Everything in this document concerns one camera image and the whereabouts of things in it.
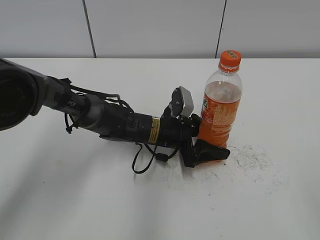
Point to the orange bottle cap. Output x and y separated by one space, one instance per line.
230 59

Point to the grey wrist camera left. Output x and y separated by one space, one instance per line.
181 103

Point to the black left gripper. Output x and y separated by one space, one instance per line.
194 151

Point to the orange drink plastic bottle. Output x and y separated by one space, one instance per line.
222 95

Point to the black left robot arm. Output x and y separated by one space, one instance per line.
24 91

